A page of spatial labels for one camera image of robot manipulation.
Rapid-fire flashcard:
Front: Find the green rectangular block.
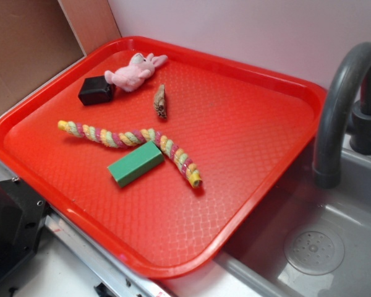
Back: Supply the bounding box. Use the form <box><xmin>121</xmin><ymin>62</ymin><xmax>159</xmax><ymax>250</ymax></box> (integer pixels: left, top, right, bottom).
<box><xmin>108</xmin><ymin>141</ymin><xmax>164</xmax><ymax>188</ymax></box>

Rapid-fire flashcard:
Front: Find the black cube block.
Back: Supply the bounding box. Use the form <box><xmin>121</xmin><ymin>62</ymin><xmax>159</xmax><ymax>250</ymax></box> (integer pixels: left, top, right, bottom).
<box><xmin>78</xmin><ymin>75</ymin><xmax>115</xmax><ymax>106</ymax></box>

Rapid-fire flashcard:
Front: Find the red plastic tray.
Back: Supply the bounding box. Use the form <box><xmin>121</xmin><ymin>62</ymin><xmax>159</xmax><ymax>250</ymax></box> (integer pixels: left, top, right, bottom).
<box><xmin>0</xmin><ymin>37</ymin><xmax>326</xmax><ymax>279</ymax></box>

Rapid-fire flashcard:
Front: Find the brown wood piece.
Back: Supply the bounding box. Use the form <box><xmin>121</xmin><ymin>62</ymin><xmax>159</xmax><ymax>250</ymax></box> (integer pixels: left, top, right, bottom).
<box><xmin>153</xmin><ymin>84</ymin><xmax>167</xmax><ymax>119</ymax></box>

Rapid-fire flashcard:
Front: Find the pink plush bunny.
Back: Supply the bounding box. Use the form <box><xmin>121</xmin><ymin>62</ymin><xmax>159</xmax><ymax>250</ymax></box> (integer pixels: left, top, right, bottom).
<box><xmin>104</xmin><ymin>53</ymin><xmax>168</xmax><ymax>92</ymax></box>

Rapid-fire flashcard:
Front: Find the grey plastic sink basin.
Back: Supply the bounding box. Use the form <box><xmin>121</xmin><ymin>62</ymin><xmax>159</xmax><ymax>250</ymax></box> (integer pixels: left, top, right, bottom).
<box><xmin>216</xmin><ymin>145</ymin><xmax>371</xmax><ymax>296</ymax></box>

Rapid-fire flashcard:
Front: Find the grey curved faucet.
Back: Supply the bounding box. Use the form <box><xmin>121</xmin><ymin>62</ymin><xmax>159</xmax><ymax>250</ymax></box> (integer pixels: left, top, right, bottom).
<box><xmin>312</xmin><ymin>42</ymin><xmax>371</xmax><ymax>189</ymax></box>

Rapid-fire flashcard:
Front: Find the round sink drain cover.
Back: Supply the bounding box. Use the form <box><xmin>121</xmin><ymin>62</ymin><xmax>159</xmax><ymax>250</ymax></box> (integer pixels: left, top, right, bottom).
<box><xmin>283</xmin><ymin>224</ymin><xmax>345</xmax><ymax>276</ymax></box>

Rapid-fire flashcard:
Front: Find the brown cardboard panel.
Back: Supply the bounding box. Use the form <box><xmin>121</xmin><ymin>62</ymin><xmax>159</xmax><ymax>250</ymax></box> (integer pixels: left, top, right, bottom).
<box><xmin>0</xmin><ymin>1</ymin><xmax>121</xmax><ymax>117</ymax></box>

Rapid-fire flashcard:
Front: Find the multicolour twisted rope toy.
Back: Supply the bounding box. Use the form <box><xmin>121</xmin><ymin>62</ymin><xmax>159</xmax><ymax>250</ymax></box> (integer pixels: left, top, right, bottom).
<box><xmin>58</xmin><ymin>120</ymin><xmax>203</xmax><ymax>188</ymax></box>

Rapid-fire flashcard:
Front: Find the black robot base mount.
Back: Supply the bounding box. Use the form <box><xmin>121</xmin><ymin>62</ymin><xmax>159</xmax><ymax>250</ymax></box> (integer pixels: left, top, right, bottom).
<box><xmin>0</xmin><ymin>179</ymin><xmax>48</xmax><ymax>283</ymax></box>

